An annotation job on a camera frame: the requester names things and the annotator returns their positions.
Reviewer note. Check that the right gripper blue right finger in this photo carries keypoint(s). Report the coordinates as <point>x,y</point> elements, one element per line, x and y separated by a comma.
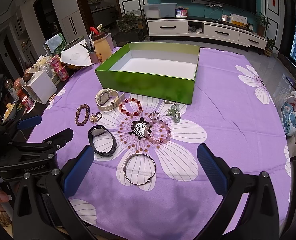
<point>215,168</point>

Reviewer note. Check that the cream wrist watch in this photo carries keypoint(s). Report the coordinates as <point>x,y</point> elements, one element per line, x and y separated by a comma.
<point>108,99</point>

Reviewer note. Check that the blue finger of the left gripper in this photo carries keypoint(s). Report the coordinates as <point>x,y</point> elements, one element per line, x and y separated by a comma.
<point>29,122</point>
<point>60,139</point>

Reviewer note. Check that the potted plant on floor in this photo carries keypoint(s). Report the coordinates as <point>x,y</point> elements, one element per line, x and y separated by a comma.
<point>130,29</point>

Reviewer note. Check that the blue red QR stand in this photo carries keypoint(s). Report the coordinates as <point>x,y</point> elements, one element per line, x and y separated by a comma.
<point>181,12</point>

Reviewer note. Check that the white TV cabinet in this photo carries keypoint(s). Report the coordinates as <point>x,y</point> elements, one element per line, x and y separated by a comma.
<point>179,27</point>

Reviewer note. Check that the small alarm clock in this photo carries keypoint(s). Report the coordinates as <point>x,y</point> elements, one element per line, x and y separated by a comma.
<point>250,27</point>

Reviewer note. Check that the pink snack package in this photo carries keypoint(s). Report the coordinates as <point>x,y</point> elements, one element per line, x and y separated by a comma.
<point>59,68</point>

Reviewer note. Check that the white paper sheet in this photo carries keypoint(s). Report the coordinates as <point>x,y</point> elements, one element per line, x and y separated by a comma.
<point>77,55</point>

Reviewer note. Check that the white yellow calendar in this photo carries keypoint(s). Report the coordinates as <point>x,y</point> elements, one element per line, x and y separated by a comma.
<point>239,20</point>

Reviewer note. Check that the jade green pendant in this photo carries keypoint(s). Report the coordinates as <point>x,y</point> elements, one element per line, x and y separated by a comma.
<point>173,111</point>

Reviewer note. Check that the yellow bear bottle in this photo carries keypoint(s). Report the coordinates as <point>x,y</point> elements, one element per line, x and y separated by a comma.
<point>102,48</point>

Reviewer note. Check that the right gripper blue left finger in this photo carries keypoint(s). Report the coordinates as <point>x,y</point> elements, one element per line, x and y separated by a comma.
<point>76,169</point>

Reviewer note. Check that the green cardboard box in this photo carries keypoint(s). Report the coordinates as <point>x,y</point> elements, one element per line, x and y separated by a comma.
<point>155,69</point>

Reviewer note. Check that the potted plant on cabinet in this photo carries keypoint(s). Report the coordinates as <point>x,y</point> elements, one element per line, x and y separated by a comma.
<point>263,23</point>

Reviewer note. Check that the clear plastic storage bin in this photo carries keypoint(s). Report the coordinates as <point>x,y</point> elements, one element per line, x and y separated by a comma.
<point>160,10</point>

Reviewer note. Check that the plastic shopping bag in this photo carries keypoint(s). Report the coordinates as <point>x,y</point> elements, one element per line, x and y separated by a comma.
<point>286,108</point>

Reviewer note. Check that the light blue cloth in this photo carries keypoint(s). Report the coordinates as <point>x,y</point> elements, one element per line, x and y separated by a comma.
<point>53,43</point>

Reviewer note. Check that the white box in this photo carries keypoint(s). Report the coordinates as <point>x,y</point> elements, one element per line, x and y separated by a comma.
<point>40,87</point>

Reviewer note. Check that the small floor plant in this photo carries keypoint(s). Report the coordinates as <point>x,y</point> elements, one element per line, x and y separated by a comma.
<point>270,46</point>

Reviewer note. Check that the silver bangle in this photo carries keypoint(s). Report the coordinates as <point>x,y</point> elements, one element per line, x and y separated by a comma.
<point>139,169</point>

